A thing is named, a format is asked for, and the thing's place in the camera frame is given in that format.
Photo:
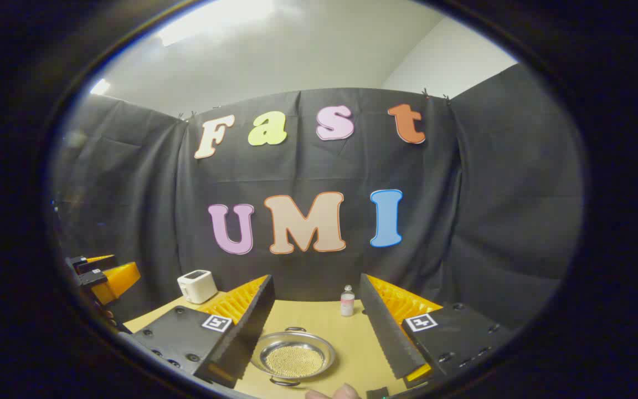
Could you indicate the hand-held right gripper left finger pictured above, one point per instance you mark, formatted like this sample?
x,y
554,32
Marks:
x,y
247,332

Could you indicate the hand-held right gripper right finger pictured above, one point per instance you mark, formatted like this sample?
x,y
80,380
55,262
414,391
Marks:
x,y
388,332

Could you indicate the white toaster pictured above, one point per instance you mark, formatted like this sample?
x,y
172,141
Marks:
x,y
197,285

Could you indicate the pile of yellow soybeans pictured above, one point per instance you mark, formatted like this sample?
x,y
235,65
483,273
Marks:
x,y
294,360

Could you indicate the clear bottle with pink label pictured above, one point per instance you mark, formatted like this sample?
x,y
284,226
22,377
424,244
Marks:
x,y
347,303

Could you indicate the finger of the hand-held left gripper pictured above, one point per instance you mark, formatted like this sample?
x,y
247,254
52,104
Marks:
x,y
89,262
114,280

